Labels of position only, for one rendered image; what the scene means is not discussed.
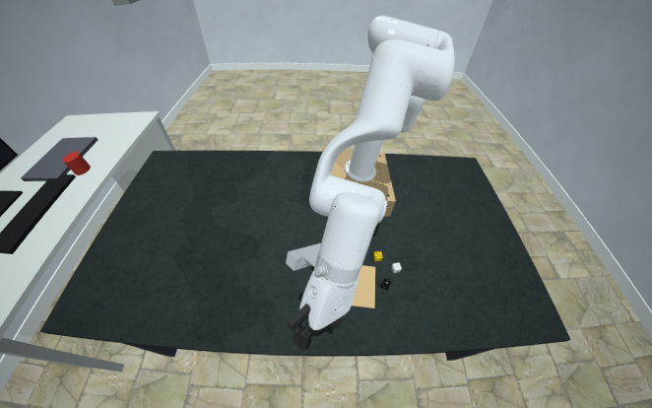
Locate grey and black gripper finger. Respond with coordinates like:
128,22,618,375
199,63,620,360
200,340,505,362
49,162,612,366
287,304,312,351
331,316,343,329

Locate beige square mat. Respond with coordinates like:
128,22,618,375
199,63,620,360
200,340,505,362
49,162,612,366
352,265,375,308

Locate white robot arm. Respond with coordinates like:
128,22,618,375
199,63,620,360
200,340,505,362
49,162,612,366
286,16,455,284

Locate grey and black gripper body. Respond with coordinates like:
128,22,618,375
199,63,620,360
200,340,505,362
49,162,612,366
299,271,359,330

